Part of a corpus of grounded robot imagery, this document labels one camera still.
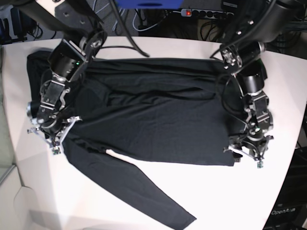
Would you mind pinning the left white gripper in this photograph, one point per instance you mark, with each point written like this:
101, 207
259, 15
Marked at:
249, 145

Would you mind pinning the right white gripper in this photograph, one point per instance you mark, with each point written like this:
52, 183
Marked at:
53, 132

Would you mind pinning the dark navy long-sleeve shirt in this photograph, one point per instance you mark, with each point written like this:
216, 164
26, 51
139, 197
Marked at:
160, 110

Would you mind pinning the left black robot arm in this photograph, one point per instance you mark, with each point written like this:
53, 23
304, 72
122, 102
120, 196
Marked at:
255, 24

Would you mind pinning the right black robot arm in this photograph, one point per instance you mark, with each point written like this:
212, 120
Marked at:
83, 37

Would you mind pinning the black OpenArm control box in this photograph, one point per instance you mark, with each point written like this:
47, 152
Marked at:
290, 209

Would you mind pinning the blue plastic box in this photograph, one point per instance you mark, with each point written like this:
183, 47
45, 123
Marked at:
149, 4

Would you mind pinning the white power strip red switch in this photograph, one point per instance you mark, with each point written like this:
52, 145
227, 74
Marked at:
206, 14

